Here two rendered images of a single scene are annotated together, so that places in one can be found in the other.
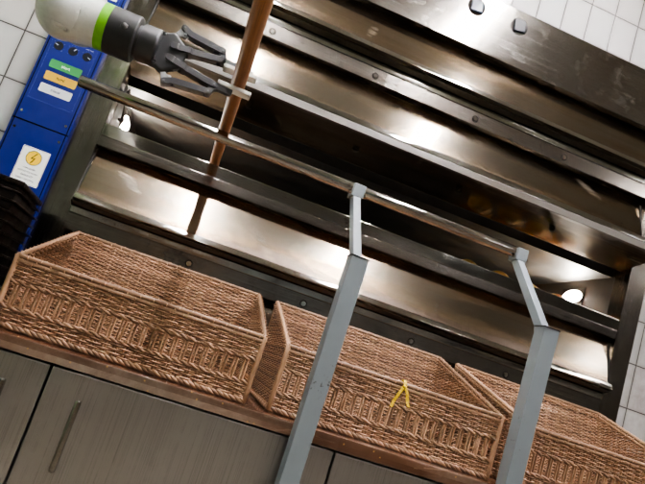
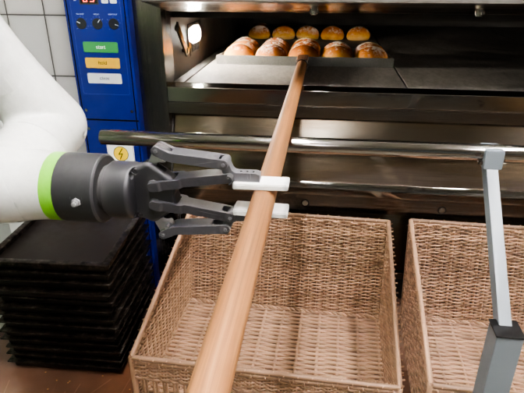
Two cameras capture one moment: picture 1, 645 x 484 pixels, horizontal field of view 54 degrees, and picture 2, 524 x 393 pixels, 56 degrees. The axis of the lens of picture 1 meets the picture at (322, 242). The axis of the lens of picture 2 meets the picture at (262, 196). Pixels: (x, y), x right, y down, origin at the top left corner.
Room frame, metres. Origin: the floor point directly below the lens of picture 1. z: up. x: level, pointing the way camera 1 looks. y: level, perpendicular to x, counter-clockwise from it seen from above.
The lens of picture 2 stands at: (0.66, 0.09, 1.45)
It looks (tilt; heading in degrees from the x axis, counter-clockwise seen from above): 25 degrees down; 18
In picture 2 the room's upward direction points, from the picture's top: straight up
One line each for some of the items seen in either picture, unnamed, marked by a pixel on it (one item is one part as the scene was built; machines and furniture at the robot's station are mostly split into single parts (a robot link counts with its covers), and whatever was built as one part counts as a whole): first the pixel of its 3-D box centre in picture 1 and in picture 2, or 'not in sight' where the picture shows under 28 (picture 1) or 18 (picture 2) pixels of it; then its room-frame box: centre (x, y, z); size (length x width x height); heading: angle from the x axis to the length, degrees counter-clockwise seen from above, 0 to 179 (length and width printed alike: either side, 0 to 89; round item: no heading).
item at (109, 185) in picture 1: (368, 277); (521, 160); (1.96, -0.17, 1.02); 1.79 x 0.11 x 0.19; 101
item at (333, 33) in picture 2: not in sight; (332, 33); (2.84, 0.48, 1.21); 0.10 x 0.07 x 0.06; 103
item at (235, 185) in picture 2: (240, 73); (261, 182); (1.20, 0.27, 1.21); 0.07 x 0.03 x 0.01; 101
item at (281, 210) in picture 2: (233, 89); (261, 209); (1.20, 0.27, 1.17); 0.07 x 0.03 x 0.01; 101
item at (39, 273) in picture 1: (150, 305); (275, 305); (1.59, 0.36, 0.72); 0.56 x 0.49 x 0.28; 99
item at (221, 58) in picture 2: not in sight; (306, 51); (2.36, 0.48, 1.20); 0.55 x 0.36 x 0.03; 101
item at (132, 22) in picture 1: (125, 36); (91, 185); (1.16, 0.49, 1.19); 0.12 x 0.06 x 0.09; 11
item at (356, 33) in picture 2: not in sight; (358, 33); (2.86, 0.38, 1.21); 0.10 x 0.07 x 0.05; 106
